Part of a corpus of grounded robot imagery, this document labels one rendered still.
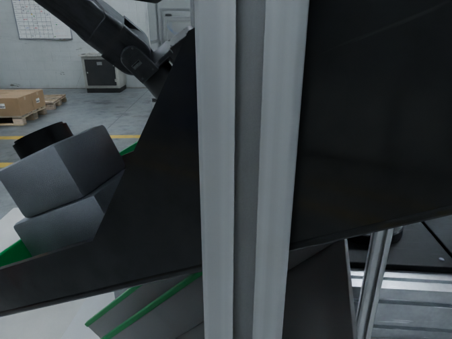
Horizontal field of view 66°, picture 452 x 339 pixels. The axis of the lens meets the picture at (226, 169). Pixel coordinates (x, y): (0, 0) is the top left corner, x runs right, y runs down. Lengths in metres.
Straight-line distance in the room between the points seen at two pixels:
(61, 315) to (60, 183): 0.54
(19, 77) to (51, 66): 0.84
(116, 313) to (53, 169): 0.25
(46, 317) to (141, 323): 0.37
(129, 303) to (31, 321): 0.35
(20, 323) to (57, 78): 8.82
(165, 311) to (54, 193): 0.18
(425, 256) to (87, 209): 0.58
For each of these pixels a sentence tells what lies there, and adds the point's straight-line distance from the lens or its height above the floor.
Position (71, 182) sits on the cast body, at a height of 1.25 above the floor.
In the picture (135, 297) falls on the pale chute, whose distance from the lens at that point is 0.38.
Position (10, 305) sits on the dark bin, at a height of 1.20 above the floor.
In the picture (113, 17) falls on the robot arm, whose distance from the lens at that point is 0.56.
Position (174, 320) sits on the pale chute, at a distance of 0.34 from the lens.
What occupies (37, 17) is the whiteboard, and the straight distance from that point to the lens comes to 9.42.
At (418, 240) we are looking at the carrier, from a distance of 0.72.
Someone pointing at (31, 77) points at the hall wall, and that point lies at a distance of 9.65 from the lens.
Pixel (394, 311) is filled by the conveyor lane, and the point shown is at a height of 0.92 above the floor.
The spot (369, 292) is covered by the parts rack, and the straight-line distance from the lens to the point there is 0.54.
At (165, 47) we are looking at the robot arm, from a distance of 0.60.
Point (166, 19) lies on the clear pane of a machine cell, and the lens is 5.85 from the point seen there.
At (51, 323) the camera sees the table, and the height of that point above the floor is 0.86.
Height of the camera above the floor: 1.32
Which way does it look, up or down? 22 degrees down
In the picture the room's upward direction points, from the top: straight up
